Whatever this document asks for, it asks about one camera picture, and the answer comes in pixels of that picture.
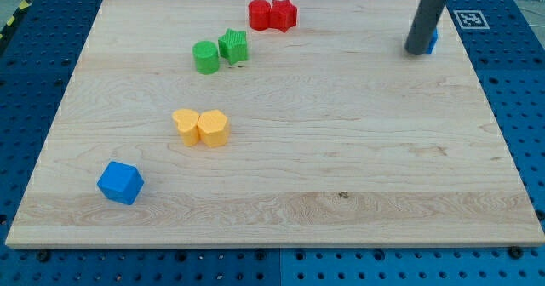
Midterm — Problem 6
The blue triangle block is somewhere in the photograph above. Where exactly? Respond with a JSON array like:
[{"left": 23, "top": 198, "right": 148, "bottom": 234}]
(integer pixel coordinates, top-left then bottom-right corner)
[{"left": 426, "top": 29, "right": 439, "bottom": 54}]

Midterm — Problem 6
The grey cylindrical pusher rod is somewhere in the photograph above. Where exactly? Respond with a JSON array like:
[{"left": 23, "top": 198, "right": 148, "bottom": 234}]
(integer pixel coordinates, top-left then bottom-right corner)
[{"left": 404, "top": 0, "right": 447, "bottom": 55}]

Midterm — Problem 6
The red cylinder block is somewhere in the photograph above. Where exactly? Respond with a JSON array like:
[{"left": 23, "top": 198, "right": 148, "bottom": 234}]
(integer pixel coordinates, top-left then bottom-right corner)
[{"left": 248, "top": 0, "right": 271, "bottom": 31}]

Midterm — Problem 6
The green cylinder block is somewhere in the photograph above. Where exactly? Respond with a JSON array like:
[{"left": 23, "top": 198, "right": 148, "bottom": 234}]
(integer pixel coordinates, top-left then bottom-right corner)
[{"left": 192, "top": 41, "right": 220, "bottom": 74}]

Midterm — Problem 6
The yellow black hazard tape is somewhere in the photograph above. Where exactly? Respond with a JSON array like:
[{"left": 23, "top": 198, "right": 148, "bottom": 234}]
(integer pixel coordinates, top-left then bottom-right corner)
[{"left": 1, "top": 0, "right": 32, "bottom": 41}]

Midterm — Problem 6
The wooden board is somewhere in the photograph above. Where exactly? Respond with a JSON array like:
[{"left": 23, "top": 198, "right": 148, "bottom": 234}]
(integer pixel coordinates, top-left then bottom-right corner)
[{"left": 6, "top": 0, "right": 544, "bottom": 249}]

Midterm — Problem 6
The yellow heart block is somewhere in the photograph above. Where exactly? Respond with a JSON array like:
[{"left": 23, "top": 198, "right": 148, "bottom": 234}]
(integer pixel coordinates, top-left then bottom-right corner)
[{"left": 172, "top": 109, "right": 200, "bottom": 146}]

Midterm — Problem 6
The green star block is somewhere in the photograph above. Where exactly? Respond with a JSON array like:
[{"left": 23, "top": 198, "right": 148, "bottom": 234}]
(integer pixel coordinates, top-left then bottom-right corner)
[{"left": 218, "top": 28, "right": 248, "bottom": 65}]

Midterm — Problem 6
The white fiducial marker tag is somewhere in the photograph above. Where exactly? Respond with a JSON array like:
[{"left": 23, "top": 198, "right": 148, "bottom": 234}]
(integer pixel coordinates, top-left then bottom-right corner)
[{"left": 454, "top": 9, "right": 490, "bottom": 30}]

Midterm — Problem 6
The red star block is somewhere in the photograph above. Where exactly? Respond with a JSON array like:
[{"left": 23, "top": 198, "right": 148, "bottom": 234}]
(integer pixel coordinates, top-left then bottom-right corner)
[{"left": 269, "top": 0, "right": 297, "bottom": 32}]

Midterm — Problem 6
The yellow pentagon block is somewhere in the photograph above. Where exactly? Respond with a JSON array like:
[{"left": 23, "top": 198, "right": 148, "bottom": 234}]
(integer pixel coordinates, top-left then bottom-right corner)
[{"left": 198, "top": 110, "right": 230, "bottom": 147}]

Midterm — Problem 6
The blue cube block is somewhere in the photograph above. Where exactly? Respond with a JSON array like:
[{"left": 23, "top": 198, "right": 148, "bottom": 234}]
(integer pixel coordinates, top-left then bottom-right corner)
[{"left": 97, "top": 161, "right": 144, "bottom": 205}]

